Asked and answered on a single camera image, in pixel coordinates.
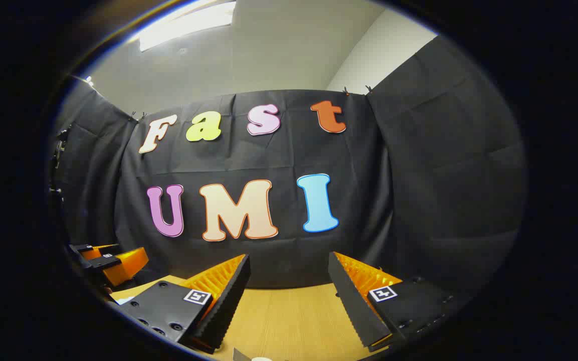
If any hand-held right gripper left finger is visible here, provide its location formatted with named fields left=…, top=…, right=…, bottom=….
left=117, top=254, right=251, bottom=354

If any ceiling light panel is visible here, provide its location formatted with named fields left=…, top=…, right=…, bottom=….
left=138, top=0, right=237, bottom=52

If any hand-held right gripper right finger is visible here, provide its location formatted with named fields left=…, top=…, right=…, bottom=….
left=327, top=252, right=470, bottom=351

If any black backdrop cloth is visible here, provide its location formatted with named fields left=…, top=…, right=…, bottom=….
left=51, top=35, right=527, bottom=301

